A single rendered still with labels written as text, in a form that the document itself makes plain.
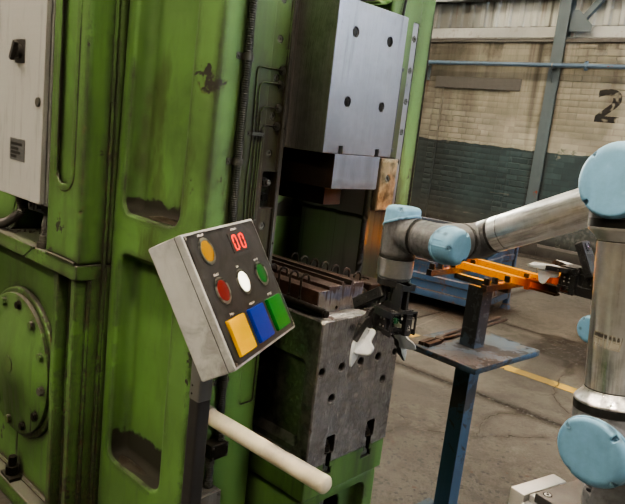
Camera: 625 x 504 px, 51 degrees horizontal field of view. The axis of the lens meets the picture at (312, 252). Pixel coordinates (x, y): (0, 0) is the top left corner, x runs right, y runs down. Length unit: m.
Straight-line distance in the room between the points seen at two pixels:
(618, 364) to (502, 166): 9.02
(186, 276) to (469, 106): 9.31
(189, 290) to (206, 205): 0.46
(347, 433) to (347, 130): 0.90
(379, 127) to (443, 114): 8.72
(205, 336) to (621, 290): 0.73
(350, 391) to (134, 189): 0.87
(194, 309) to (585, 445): 0.72
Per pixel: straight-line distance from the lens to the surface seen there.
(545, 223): 1.31
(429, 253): 1.30
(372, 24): 1.88
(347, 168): 1.84
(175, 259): 1.28
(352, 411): 2.04
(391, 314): 1.37
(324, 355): 1.85
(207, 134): 1.69
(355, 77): 1.83
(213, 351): 1.29
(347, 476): 2.16
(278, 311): 1.50
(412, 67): 2.28
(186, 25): 1.91
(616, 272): 1.10
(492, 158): 10.17
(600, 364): 1.13
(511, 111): 10.09
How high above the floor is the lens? 1.43
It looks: 11 degrees down
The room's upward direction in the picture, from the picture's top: 7 degrees clockwise
